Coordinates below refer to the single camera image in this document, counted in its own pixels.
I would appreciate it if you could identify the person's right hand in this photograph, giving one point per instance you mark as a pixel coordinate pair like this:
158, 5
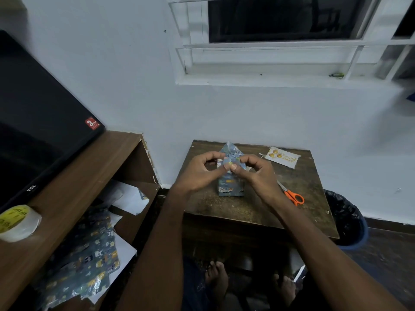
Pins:
262, 181

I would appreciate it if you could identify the person's left hand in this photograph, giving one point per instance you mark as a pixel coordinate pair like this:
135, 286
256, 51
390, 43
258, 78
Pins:
194, 174

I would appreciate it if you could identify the person's right thumb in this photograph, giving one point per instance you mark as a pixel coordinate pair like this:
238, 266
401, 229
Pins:
240, 171

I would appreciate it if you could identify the person's left thumb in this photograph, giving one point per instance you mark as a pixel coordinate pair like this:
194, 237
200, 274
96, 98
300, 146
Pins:
220, 170

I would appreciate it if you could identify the blue patterned gift box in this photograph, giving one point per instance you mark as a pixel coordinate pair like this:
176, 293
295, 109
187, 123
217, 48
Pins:
230, 187

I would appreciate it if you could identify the person's right forearm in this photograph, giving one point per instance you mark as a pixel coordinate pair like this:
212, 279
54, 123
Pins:
324, 255

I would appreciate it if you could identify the person's left forearm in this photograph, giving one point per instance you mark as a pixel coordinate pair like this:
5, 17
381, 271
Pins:
159, 255

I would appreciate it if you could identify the white gift tag card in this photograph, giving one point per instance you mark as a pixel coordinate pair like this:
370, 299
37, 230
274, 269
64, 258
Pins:
282, 157

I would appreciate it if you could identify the small dark wooden table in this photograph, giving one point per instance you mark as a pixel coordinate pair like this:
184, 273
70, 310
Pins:
304, 207

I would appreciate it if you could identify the person's left foot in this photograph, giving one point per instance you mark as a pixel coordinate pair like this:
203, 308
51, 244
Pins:
218, 278

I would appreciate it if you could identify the person's foot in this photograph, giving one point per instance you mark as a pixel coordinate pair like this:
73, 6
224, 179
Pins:
287, 289
218, 278

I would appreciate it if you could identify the blue bin with black bag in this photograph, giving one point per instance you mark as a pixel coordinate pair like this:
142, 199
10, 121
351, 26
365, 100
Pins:
347, 220

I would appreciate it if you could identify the dark blue shorts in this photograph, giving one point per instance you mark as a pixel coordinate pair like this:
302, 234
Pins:
193, 285

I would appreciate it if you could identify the small white paper strip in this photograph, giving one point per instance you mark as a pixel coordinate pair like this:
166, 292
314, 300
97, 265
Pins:
299, 274

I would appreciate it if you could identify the white framed window with grille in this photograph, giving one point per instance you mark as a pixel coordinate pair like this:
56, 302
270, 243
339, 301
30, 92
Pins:
278, 58

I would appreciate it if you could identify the person's right foot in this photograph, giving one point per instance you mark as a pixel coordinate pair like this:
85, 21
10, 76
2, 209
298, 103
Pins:
287, 289

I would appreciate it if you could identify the small green scrap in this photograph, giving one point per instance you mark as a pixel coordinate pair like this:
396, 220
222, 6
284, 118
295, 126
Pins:
337, 75

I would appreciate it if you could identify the brown wooden shelf unit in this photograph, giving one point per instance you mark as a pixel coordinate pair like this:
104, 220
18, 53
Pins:
81, 178

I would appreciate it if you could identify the blue patterned wrapping paper sheet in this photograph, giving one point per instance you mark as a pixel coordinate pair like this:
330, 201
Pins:
84, 255

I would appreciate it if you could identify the black flat screen television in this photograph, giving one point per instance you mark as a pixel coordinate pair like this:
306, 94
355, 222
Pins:
39, 126

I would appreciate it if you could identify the clear adhesive tape roll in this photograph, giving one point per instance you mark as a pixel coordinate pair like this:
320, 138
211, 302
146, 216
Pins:
19, 225

